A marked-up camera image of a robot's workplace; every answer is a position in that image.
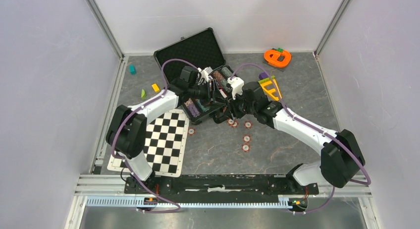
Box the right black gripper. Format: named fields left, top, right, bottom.
left=224, top=89, right=257, bottom=121

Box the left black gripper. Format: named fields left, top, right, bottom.
left=188, top=79, right=225, bottom=109

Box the pink brown chip roll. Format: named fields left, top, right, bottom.
left=184, top=99, right=196, bottom=108

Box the black poker carrying case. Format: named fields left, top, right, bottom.
left=154, top=27, right=233, bottom=125

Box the purple poker chip roll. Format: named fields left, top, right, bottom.
left=187, top=104, right=201, bottom=117

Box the brown poker chip roll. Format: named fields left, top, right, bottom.
left=212, top=71, right=225, bottom=85

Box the green blue chip roll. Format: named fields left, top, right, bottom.
left=221, top=79, right=231, bottom=93

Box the grey green chip roll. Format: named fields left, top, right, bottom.
left=220, top=66, right=232, bottom=78

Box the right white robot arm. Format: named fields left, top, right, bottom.
left=225, top=77, right=365, bottom=193

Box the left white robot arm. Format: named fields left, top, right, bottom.
left=105, top=66, right=216, bottom=193

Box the yellow triangle toy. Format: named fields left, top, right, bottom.
left=258, top=76, right=282, bottom=102

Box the purple toy block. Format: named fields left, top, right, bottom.
left=259, top=73, right=269, bottom=82

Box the teal poker chip roll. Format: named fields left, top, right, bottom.
left=197, top=100, right=208, bottom=113

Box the yellow toy block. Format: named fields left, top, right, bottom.
left=152, top=83, right=160, bottom=93

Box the green half-round block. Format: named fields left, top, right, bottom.
left=141, top=89, right=147, bottom=100

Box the orange toy track piece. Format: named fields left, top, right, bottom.
left=263, top=48, right=292, bottom=68

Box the teal toy block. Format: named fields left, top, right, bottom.
left=129, top=65, right=137, bottom=75

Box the black white chessboard mat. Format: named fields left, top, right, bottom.
left=107, top=109, right=190, bottom=177

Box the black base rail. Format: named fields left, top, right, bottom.
left=124, top=174, right=319, bottom=213

